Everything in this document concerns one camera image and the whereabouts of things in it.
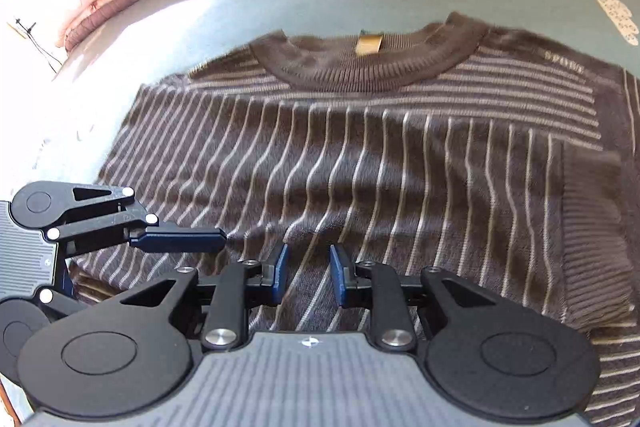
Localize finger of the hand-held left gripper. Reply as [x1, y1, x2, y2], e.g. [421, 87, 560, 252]
[46, 187, 227, 255]
[39, 288, 101, 323]

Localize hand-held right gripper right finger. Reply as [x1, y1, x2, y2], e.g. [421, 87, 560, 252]
[329, 244, 497, 352]

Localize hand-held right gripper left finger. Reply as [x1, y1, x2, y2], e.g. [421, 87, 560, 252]
[120, 243, 290, 352]

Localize grey striped knit sweater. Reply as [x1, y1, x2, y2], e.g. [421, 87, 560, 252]
[67, 12, 640, 427]

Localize black floor cable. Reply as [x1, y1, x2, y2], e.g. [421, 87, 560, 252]
[7, 18, 63, 75]

